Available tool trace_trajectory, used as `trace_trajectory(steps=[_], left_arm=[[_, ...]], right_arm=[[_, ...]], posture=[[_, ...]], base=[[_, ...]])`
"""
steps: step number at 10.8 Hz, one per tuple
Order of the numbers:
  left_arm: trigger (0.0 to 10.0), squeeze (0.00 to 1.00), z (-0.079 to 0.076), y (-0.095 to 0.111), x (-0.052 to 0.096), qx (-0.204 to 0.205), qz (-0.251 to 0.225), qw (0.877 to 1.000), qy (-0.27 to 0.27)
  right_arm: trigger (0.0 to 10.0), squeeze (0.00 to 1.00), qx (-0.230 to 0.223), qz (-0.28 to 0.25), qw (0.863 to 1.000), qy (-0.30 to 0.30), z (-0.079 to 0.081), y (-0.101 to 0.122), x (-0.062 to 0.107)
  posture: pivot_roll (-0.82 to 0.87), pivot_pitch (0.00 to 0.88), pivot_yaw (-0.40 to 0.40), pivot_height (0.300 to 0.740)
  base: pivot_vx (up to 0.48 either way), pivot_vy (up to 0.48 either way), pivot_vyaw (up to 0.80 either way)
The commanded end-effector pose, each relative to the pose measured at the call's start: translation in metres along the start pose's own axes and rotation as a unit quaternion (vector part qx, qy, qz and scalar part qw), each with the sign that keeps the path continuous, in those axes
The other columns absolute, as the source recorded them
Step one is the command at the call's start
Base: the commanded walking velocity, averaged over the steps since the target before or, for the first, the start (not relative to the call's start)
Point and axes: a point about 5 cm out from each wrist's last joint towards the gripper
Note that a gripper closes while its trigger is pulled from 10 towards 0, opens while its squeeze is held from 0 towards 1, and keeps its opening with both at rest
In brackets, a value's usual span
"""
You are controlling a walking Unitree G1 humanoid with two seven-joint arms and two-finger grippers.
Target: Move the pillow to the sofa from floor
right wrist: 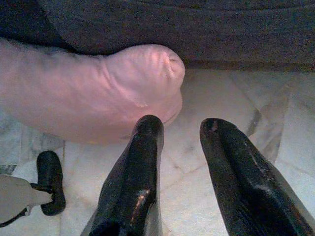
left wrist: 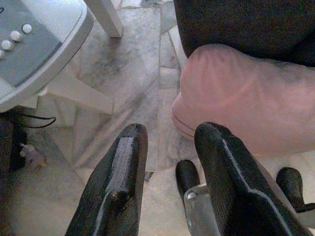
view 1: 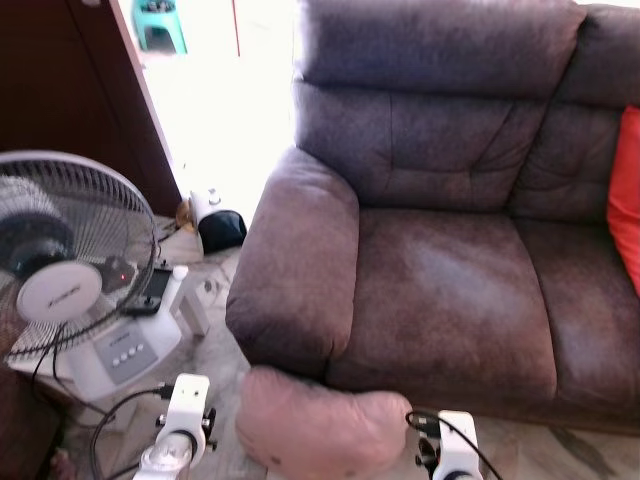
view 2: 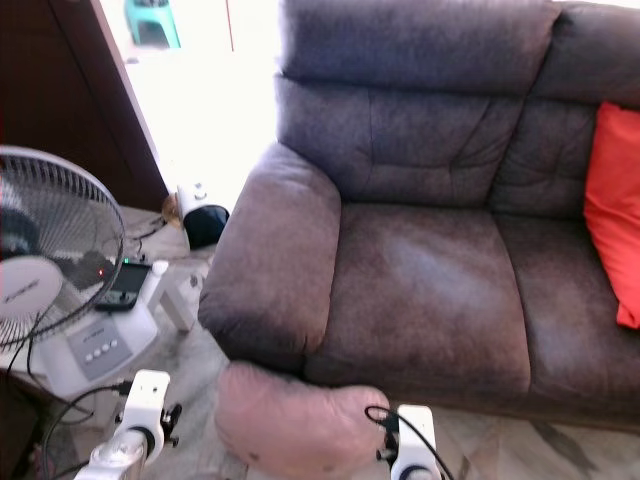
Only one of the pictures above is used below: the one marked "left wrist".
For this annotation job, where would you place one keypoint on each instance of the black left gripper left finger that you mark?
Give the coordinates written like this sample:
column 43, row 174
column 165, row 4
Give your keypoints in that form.
column 118, row 186

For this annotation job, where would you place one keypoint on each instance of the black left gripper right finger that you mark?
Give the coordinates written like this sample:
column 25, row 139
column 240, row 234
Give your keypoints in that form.
column 231, row 186

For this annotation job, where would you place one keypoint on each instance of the pink soft pillow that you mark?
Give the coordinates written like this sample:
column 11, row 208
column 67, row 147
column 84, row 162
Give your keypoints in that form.
column 246, row 98

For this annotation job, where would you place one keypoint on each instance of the small pale floor scrap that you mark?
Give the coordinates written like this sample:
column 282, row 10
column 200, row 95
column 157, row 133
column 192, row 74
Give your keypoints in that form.
column 33, row 156

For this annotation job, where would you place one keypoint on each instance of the dark brown fabric sofa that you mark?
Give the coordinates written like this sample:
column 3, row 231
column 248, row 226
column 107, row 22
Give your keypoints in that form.
column 246, row 24

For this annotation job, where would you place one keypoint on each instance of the dark brown armchair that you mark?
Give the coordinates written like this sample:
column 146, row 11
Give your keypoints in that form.
column 6, row 152

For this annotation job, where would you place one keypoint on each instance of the white Khind standing fan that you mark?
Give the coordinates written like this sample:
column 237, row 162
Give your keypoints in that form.
column 37, row 49

